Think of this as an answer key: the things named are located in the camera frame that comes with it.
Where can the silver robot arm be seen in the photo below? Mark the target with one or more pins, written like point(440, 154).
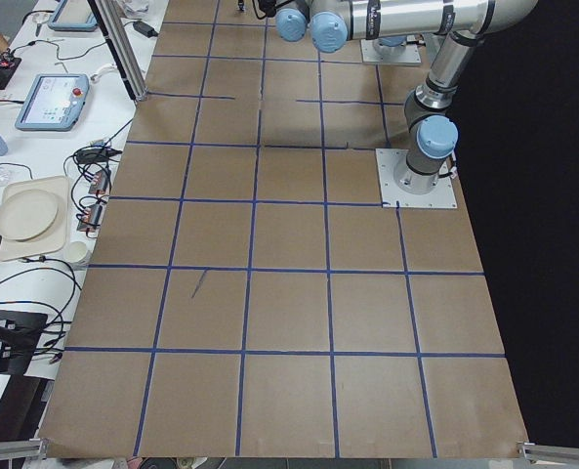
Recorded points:
point(462, 24)
point(393, 44)

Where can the red green circuit board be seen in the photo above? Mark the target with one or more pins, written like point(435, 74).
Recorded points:
point(100, 183)

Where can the black usb hub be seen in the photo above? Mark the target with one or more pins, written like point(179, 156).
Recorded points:
point(95, 155)

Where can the white paper cup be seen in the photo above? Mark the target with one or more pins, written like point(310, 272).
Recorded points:
point(77, 255)

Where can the black power adapter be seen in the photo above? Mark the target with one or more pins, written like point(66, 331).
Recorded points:
point(144, 29)

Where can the beige round plate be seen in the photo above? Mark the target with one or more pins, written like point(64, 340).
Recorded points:
point(27, 214)

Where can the near blue teach pendant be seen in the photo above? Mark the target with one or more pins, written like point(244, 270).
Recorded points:
point(54, 102)

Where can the blue teach pendant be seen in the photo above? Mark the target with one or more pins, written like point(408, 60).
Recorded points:
point(73, 15)
point(54, 102)

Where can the far blue teach pendant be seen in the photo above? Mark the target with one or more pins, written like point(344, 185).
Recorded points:
point(73, 15)

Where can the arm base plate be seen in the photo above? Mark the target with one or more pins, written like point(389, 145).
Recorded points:
point(404, 54)
point(400, 187)

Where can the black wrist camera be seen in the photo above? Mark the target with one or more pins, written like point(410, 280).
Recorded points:
point(265, 9)

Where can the aluminium frame post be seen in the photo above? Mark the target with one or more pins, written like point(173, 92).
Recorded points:
point(117, 41)

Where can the black camera stand base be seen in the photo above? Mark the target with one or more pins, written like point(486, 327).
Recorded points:
point(19, 335)

